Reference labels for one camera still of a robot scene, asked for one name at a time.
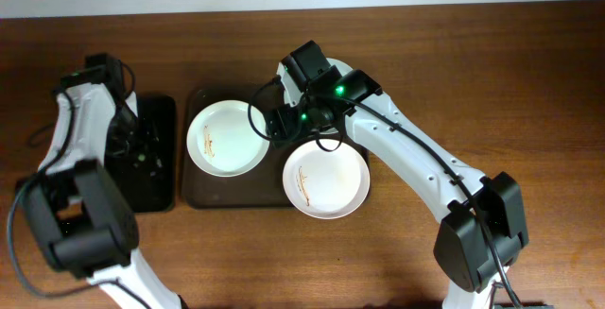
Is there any black plastic tray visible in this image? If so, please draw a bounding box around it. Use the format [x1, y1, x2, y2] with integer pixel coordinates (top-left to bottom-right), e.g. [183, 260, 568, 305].
[104, 94, 177, 213]

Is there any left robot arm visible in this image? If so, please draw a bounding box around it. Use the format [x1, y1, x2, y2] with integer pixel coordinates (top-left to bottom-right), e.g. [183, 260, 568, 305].
[7, 71, 185, 308]

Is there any brown serving tray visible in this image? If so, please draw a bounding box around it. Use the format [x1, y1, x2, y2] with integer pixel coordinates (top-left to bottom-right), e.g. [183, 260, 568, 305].
[180, 84, 303, 210]

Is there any pale blue plate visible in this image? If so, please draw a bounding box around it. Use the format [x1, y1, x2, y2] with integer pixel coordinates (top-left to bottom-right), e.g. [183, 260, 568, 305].
[276, 58, 353, 107]

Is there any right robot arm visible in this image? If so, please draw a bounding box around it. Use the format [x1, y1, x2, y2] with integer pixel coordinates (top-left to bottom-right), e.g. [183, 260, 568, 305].
[268, 57, 528, 308]

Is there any white plate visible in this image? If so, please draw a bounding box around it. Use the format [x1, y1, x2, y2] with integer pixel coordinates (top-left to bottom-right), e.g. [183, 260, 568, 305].
[186, 100, 269, 178]
[282, 139, 371, 219]

